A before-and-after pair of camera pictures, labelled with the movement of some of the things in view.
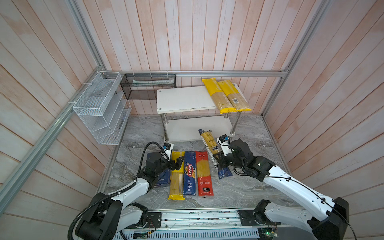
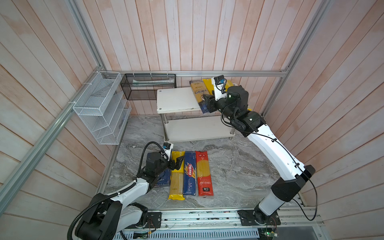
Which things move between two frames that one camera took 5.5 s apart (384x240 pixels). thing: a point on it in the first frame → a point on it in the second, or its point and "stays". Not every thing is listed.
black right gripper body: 224,160 → 221,107
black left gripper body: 164,165 stays
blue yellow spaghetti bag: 212,147 → 199,89
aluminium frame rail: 282,73 stays
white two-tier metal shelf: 184,111 stays
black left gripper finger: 178,162 stays
